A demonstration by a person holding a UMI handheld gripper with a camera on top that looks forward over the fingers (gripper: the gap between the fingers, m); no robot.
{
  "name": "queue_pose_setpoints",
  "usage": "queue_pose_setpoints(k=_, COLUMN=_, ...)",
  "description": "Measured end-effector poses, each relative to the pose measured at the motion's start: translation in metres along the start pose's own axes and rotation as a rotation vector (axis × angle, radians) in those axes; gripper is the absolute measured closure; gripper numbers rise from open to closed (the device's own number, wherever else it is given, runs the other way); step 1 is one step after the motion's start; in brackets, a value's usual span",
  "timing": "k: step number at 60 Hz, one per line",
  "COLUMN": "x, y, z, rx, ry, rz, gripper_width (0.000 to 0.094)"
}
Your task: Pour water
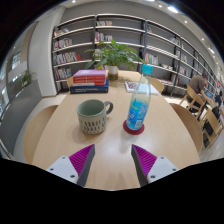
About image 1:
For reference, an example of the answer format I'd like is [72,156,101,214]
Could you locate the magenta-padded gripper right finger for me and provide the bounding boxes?
[130,143,179,188]

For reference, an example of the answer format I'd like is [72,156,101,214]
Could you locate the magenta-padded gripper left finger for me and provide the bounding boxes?
[45,143,97,188]

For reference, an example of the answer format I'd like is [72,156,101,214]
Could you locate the clear bottle with blue cap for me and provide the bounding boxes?
[125,63,154,132]

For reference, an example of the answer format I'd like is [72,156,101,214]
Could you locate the flat round red coaster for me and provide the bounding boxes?
[122,119,146,136]

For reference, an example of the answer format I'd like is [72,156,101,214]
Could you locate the grey-green patterned ceramic mug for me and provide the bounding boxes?
[76,98,114,135]

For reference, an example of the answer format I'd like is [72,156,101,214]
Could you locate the light wooden round-back chair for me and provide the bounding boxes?
[149,77,165,94]
[66,75,75,88]
[169,102,204,154]
[22,104,60,165]

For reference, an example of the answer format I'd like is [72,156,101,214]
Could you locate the dark blue book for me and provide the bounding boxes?
[69,78,110,95]

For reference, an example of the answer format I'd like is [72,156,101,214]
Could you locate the white open magazine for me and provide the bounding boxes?
[124,80,160,96]

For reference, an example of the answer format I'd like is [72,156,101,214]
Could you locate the red book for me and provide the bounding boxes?
[72,75,107,86]

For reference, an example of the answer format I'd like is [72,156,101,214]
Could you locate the person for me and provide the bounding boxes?
[213,89,224,116]
[187,73,211,104]

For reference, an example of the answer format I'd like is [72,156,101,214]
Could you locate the pink book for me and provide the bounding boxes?
[72,69,108,78]

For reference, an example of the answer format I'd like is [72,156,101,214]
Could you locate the small leafy ledge plant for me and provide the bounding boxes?
[19,69,38,88]

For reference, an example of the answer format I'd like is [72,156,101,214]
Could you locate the green potted plant, white pot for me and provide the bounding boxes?
[84,39,146,81]

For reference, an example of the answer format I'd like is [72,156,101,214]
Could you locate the grey shelf unit with books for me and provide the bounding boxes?
[51,13,224,98]

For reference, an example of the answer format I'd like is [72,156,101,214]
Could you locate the round ceiling lights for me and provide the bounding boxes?
[143,0,218,56]

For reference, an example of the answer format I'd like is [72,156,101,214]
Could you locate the wooden slat-frame chair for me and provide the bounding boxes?
[178,84,208,121]
[199,107,224,149]

